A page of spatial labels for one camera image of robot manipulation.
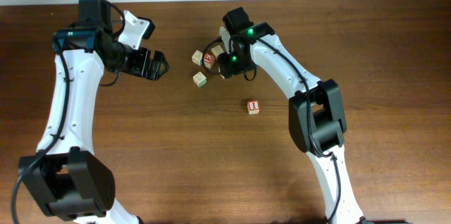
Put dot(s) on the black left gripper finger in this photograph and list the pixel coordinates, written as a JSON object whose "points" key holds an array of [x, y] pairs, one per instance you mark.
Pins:
{"points": [[154, 73], [159, 63]]}

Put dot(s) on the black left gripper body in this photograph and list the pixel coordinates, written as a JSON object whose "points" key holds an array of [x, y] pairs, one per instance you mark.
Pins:
{"points": [[136, 62]]}

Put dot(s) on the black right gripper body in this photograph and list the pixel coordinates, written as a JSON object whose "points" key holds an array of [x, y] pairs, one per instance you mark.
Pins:
{"points": [[231, 65]]}

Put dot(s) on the plain wooden picture block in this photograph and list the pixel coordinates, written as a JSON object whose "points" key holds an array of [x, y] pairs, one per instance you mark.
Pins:
{"points": [[217, 50]]}

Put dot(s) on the wooden block green N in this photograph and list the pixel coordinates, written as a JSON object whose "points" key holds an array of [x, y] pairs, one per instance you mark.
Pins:
{"points": [[199, 79]]}

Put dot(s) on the wooden block red I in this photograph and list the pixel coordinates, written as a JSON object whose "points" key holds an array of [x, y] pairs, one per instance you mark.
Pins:
{"points": [[253, 107]]}

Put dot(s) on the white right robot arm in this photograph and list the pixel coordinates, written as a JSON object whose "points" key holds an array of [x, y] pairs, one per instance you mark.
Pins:
{"points": [[316, 116]]}

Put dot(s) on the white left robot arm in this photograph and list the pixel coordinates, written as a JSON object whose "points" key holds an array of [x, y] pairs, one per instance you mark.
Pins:
{"points": [[64, 176]]}

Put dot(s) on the wooden block red E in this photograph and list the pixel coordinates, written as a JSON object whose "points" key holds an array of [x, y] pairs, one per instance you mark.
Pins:
{"points": [[209, 60]]}

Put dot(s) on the wooden block blue side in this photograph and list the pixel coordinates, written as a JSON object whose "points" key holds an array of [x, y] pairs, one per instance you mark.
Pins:
{"points": [[197, 58]]}

